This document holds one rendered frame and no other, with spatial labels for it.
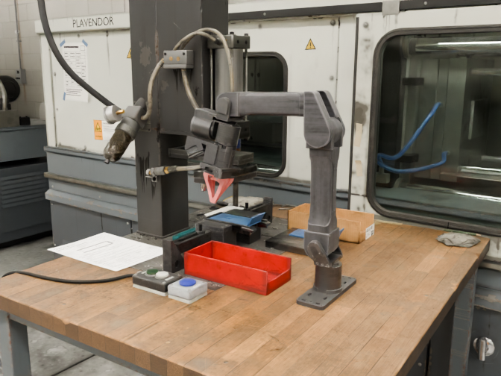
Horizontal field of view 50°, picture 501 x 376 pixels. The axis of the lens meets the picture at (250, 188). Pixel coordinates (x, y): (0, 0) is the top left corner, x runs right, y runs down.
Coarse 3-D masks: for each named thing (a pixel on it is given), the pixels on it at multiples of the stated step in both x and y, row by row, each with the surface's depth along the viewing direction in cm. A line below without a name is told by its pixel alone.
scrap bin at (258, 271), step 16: (192, 256) 136; (208, 256) 146; (224, 256) 145; (240, 256) 142; (256, 256) 140; (272, 256) 137; (192, 272) 137; (208, 272) 134; (224, 272) 131; (240, 272) 129; (256, 272) 126; (272, 272) 138; (288, 272) 134; (240, 288) 130; (256, 288) 127; (272, 288) 128
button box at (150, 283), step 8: (8, 272) 141; (16, 272) 139; (24, 272) 138; (136, 272) 133; (144, 272) 132; (168, 272) 132; (48, 280) 134; (56, 280) 133; (64, 280) 133; (72, 280) 132; (80, 280) 132; (88, 280) 132; (96, 280) 132; (104, 280) 133; (112, 280) 133; (136, 280) 130; (144, 280) 128; (152, 280) 127; (160, 280) 127; (168, 280) 127; (176, 280) 128; (144, 288) 129; (152, 288) 127; (160, 288) 125
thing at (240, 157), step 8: (168, 152) 164; (176, 152) 162; (184, 152) 160; (240, 152) 157; (248, 152) 157; (200, 160) 158; (240, 160) 151; (248, 160) 155; (208, 168) 154; (248, 168) 157; (256, 168) 161; (200, 176) 150; (240, 176) 154; (248, 176) 158; (216, 184) 148
